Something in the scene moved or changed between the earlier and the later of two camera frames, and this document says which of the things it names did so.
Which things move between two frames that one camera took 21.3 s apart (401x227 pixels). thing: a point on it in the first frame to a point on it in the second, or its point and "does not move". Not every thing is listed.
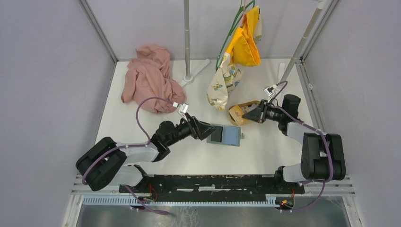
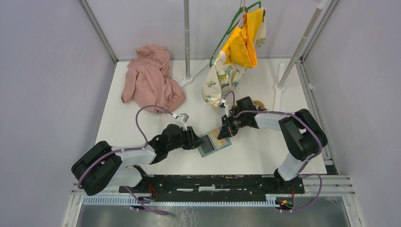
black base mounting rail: x=212 y=187 does not move
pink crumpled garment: x=149 y=75 does not move
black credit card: x=217 y=135 to x=207 y=145
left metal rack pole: x=188 y=77 does not move
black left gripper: x=198 y=129 to x=193 y=140
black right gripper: x=258 y=114 to x=225 y=133
